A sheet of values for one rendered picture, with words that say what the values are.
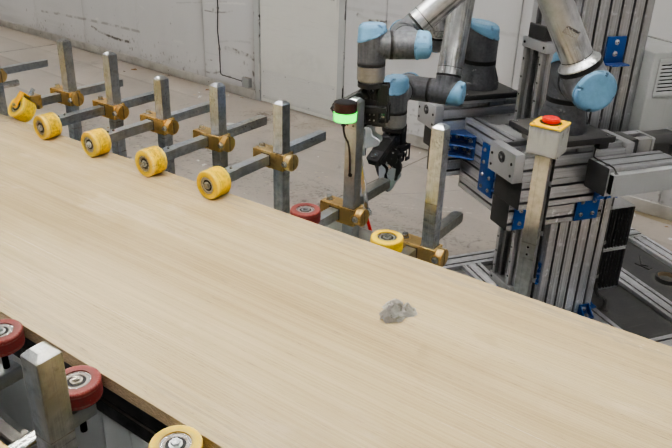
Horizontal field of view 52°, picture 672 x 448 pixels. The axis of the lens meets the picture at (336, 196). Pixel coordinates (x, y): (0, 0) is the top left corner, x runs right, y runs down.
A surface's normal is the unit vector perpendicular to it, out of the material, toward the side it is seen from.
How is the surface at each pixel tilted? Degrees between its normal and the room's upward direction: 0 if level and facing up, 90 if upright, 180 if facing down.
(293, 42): 90
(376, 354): 0
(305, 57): 90
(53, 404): 90
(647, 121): 90
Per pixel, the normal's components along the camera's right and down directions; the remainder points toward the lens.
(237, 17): -0.65, 0.29
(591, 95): 0.10, 0.51
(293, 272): 0.03, -0.91
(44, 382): 0.82, 0.25
